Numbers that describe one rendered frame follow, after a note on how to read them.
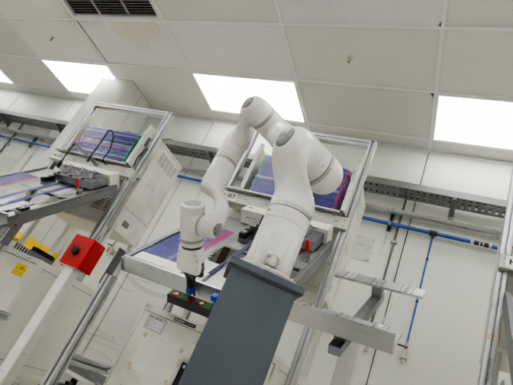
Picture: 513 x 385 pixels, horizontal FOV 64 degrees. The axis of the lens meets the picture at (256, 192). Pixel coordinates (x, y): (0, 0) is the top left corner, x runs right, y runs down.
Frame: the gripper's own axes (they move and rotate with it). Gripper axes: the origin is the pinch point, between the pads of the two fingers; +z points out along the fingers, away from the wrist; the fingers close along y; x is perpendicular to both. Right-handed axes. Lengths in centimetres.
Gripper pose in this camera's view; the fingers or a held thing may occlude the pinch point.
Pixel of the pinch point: (191, 283)
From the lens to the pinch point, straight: 158.7
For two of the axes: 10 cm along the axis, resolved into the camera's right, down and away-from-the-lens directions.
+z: -0.7, 9.5, 3.0
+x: 4.7, -2.3, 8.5
